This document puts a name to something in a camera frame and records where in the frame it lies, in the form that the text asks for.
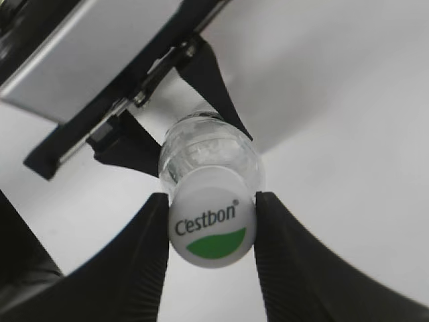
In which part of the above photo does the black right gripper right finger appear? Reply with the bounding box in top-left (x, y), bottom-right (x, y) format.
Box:
top-left (254, 192), bottom-right (428, 321)

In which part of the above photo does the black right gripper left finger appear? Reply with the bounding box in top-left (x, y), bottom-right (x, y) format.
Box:
top-left (1, 193), bottom-right (169, 321)

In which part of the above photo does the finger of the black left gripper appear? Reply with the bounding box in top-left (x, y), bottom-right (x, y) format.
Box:
top-left (177, 40), bottom-right (253, 140)
top-left (92, 111), bottom-right (161, 178)

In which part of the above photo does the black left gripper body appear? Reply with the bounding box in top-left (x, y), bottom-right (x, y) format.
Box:
top-left (23, 34), bottom-right (213, 180)

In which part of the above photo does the clear plastic water bottle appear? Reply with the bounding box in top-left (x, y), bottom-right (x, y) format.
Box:
top-left (158, 107), bottom-right (265, 197)

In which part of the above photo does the white green bottle cap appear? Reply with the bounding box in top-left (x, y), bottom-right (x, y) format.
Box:
top-left (168, 166), bottom-right (257, 269)

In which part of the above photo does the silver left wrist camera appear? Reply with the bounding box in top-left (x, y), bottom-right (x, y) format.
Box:
top-left (0, 0), bottom-right (235, 123)

